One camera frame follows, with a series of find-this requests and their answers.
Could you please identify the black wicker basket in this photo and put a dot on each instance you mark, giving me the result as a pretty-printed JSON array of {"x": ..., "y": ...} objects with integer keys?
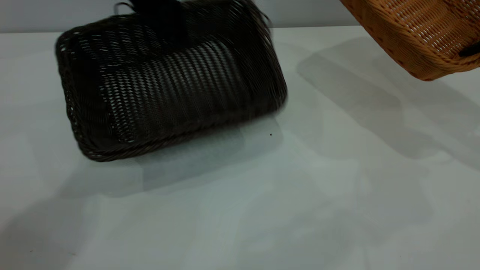
[{"x": 168, "y": 93}]

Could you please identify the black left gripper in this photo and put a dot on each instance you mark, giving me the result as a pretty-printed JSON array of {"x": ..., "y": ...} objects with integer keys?
[{"x": 159, "y": 17}]

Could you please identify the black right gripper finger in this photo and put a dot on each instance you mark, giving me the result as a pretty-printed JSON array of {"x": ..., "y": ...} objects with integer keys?
[{"x": 470, "y": 51}]

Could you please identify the orange wicker basket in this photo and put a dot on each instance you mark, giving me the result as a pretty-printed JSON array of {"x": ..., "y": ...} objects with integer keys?
[{"x": 412, "y": 30}]

